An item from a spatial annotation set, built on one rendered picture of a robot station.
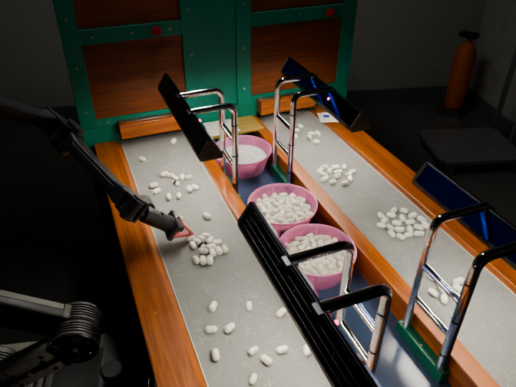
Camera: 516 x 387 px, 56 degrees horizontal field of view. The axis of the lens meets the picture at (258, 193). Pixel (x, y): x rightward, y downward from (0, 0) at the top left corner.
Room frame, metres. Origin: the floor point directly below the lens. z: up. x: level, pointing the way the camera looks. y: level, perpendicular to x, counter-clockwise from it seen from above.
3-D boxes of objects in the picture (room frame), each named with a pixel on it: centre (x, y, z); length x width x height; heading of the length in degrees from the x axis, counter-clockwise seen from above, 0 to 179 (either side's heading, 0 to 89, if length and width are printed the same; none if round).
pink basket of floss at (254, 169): (1.91, 0.07, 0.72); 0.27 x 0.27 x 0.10
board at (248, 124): (2.11, 0.16, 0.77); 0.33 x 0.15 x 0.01; 112
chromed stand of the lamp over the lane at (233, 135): (1.67, 0.19, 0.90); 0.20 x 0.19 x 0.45; 22
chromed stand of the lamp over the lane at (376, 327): (0.77, -0.17, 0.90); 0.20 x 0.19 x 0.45; 22
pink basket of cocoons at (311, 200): (1.50, -0.09, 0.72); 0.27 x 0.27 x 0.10
